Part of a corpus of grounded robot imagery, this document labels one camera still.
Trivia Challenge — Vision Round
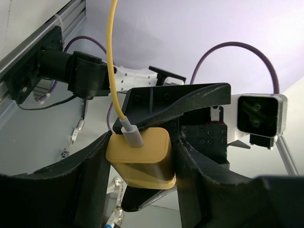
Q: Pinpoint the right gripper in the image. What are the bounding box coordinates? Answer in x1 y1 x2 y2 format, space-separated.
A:
122 83 231 169

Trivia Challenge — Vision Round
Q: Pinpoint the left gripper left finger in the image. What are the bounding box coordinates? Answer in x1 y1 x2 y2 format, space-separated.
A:
0 132 112 228

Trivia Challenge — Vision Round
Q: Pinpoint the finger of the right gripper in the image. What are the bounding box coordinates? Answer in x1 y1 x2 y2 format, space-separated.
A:
121 184 177 212

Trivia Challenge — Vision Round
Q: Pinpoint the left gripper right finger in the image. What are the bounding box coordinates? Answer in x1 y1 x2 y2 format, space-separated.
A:
174 139 304 228

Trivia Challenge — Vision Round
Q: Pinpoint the yellow charger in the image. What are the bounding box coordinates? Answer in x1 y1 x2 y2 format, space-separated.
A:
105 127 176 190

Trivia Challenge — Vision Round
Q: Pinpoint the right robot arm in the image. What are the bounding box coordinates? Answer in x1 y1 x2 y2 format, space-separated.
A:
38 49 231 212

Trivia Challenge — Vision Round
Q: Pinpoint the yellow charging cable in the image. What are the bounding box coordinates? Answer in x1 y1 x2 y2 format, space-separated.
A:
106 0 145 148

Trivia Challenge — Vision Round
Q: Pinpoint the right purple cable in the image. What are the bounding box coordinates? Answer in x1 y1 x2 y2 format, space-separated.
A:
35 35 280 130

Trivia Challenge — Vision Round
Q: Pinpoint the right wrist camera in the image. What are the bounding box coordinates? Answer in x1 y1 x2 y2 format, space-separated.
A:
223 94 288 149

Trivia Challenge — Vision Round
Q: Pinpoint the aluminium front rail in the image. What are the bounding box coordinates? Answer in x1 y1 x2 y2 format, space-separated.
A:
0 0 86 79

